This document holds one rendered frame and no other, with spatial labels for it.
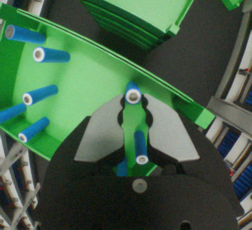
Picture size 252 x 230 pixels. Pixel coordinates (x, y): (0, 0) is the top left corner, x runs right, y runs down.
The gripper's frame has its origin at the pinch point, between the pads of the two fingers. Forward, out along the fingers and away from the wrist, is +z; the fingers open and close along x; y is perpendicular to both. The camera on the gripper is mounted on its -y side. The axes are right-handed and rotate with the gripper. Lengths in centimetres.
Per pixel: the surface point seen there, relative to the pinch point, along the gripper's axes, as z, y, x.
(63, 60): 5.5, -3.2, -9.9
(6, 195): -2, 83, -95
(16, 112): 2.7, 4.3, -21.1
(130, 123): 4.5, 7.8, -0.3
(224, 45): 58, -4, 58
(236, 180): 3, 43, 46
